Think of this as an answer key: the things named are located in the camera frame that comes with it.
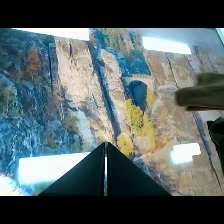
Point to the black garment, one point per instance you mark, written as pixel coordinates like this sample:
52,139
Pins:
218,133

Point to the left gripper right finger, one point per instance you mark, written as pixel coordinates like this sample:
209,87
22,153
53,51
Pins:
130,178

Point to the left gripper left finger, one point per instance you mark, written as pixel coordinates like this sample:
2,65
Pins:
86,176

